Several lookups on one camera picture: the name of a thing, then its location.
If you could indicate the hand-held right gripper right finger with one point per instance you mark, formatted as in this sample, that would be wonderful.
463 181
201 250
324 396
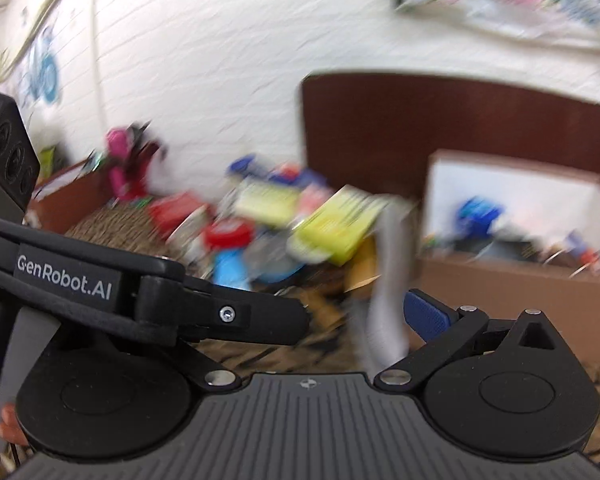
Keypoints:
427 315

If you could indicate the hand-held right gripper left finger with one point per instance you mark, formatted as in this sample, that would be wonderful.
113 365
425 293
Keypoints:
207 365

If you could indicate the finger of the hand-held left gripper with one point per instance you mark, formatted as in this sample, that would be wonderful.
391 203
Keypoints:
155 305

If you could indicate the large cardboard box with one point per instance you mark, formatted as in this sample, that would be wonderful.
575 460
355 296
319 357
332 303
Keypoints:
505 285

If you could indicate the white cloth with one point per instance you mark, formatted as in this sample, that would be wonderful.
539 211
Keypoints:
387 285

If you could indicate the brown open box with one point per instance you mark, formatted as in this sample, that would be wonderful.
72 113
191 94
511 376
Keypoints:
65 200

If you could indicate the small brown cardboard box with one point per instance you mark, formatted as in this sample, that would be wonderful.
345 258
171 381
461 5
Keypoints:
362 265

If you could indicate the light blue item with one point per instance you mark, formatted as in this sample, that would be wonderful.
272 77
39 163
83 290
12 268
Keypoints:
230 270

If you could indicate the red packet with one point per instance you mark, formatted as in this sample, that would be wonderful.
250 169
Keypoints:
172 210

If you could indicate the red round lid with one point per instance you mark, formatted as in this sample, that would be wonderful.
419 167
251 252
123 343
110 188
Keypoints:
228 234

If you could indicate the patterned brown blanket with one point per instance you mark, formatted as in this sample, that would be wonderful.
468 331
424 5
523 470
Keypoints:
325 355

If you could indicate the pink toy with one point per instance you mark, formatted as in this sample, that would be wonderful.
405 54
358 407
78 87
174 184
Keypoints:
119 160

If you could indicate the yellow box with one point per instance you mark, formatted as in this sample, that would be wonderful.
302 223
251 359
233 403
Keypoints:
340 225

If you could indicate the pale yellow packet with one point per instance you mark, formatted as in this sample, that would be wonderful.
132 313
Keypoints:
267 202

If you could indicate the blue white packet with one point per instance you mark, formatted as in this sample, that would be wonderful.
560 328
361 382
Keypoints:
250 165

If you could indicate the dark brown wooden headboard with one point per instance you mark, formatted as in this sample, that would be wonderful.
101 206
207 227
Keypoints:
430 115

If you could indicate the blue wall sticker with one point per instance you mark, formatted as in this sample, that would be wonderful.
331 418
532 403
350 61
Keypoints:
55 80

